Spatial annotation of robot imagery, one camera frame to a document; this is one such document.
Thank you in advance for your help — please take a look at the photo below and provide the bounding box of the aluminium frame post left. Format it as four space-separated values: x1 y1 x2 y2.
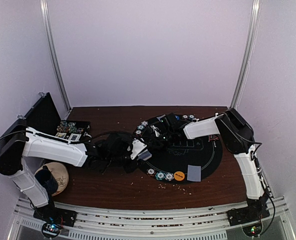
40 0 72 112

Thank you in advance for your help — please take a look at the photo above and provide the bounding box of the blue playing card deck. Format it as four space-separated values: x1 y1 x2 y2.
138 150 152 161

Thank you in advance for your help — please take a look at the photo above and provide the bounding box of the dark blue mug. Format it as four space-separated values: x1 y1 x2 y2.
35 165 58 195

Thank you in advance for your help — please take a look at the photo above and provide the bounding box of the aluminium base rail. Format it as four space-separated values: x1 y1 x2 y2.
5 197 296 240

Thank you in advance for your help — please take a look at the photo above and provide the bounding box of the red triangular all-in marker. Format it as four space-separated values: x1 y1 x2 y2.
208 134 219 142

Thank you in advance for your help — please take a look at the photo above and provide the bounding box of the aluminium frame post right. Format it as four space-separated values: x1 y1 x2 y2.
230 0 262 109

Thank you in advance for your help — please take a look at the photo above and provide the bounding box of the aluminium frame post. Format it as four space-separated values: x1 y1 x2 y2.
40 0 72 112
230 0 262 109

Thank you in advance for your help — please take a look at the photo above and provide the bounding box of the chips row in case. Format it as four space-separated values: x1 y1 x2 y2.
57 121 78 134

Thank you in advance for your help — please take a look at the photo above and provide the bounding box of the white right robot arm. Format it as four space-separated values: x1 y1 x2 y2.
149 108 268 201

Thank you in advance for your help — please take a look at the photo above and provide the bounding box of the white playing card box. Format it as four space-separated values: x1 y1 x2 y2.
68 133 81 141

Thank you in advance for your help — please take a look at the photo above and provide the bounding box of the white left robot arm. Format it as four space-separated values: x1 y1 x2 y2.
0 119 148 222

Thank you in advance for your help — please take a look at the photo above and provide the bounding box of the blue-backed playing card box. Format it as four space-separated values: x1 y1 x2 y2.
55 132 66 139

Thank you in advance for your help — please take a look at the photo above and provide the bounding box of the yellow big blind button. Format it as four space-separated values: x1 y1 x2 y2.
174 171 185 182

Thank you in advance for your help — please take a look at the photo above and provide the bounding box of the round black poker mat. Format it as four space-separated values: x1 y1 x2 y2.
133 123 223 184

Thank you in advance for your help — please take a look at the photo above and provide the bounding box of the beige patterned plate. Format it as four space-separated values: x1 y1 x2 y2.
36 162 69 196

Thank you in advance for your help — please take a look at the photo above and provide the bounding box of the black poker set case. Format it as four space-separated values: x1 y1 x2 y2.
23 92 91 141

